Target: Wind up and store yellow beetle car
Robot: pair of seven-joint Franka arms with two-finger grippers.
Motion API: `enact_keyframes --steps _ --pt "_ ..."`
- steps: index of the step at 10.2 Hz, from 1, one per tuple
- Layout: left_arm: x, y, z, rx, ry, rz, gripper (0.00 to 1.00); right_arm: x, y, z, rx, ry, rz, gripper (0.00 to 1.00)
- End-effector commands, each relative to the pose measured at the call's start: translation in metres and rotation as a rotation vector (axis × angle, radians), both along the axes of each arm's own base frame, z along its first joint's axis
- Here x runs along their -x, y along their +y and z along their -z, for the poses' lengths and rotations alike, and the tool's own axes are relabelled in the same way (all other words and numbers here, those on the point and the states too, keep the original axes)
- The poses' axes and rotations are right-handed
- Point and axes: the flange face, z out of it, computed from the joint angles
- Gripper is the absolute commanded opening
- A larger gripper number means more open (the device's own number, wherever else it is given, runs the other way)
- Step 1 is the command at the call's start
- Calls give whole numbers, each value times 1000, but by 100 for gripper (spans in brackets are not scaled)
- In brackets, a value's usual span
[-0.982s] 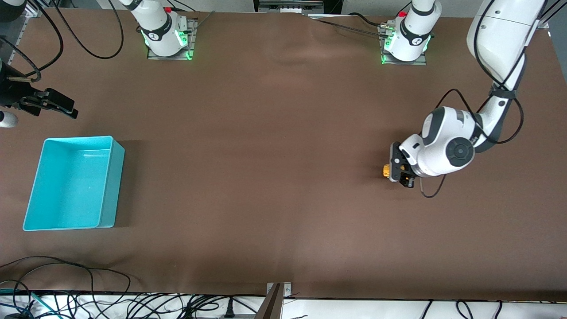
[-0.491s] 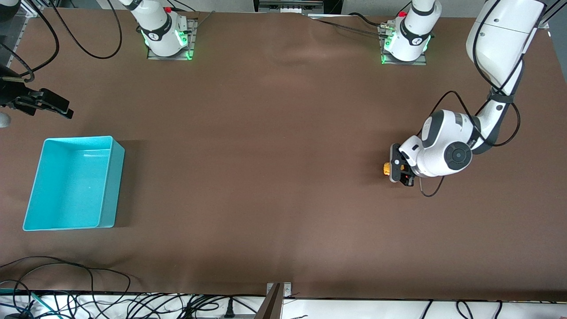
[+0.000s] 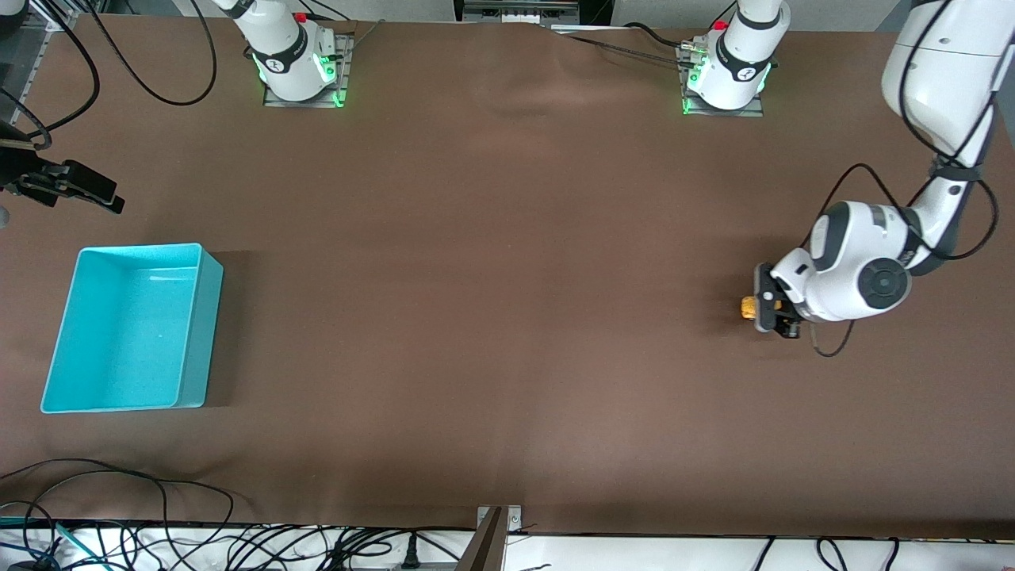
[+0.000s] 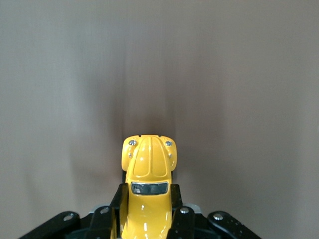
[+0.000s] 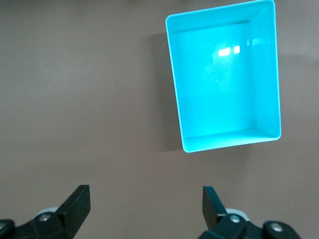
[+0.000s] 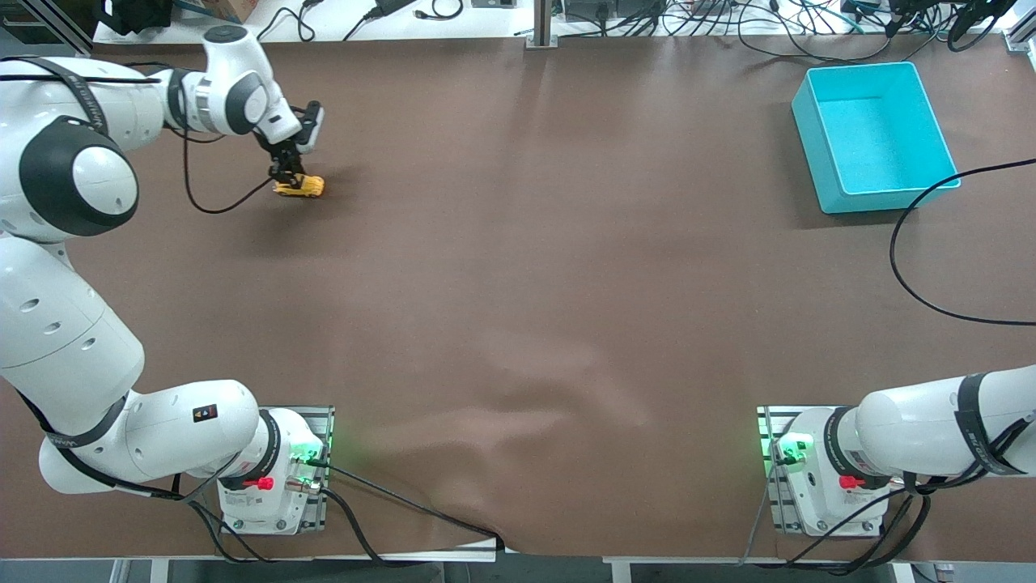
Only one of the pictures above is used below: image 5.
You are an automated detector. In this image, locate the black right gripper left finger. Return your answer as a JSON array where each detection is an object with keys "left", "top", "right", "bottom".
[{"left": 0, "top": 184, "right": 91, "bottom": 239}]

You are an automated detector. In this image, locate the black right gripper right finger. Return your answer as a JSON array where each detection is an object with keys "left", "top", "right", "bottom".
[{"left": 199, "top": 186, "right": 302, "bottom": 239}]

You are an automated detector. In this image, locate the teal plastic bin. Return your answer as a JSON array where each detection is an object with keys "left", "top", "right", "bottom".
[{"left": 164, "top": 0, "right": 282, "bottom": 153}]

